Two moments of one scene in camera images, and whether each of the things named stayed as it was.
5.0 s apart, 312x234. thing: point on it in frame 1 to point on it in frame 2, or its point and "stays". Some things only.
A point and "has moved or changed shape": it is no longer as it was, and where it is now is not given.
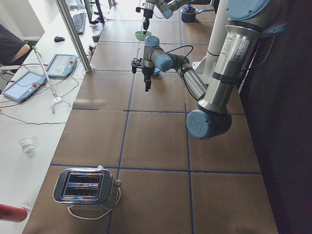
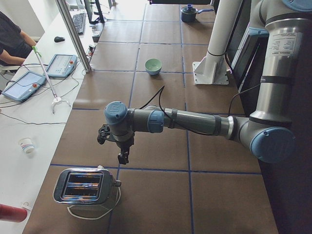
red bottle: [13, 214] stays
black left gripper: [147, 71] to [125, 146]
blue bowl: [156, 70] stays
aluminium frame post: [65, 10] stays
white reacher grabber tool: [58, 99] stays
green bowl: [140, 36] has moved or changed shape
